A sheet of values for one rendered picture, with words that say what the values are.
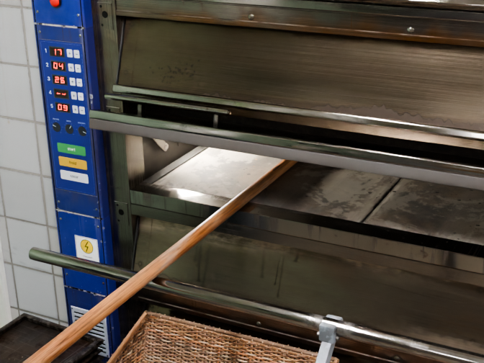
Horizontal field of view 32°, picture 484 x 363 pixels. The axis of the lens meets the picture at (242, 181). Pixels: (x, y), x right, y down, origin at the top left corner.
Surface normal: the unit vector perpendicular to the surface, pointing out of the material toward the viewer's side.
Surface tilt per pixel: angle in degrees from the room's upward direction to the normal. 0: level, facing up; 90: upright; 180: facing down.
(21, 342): 0
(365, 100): 70
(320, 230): 90
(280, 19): 90
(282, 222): 90
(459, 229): 0
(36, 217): 90
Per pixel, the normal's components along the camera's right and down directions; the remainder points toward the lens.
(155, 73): -0.44, 0.01
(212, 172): -0.02, -0.92
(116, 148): -0.46, 0.35
